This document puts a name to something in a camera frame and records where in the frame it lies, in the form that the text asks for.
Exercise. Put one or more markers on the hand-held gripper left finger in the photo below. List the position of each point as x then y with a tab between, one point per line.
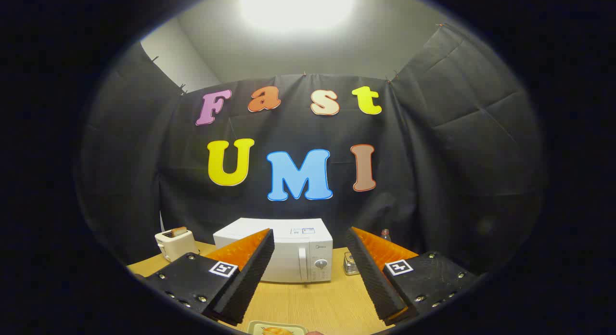
250	277

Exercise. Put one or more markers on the white toaster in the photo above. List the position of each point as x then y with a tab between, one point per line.
175	246

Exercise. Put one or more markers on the white microwave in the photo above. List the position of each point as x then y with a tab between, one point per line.
288	258

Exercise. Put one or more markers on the toast slice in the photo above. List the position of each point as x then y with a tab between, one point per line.
179	231

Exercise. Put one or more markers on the black backdrop cloth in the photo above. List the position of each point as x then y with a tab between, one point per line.
409	181

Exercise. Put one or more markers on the golden bread bun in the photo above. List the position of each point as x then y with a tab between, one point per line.
278	331

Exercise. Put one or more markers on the cream serving tray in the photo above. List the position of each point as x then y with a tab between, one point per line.
255	328

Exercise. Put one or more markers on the clear plastic water bottle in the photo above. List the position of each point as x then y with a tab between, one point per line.
385	236

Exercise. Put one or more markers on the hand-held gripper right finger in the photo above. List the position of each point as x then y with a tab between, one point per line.
375	282

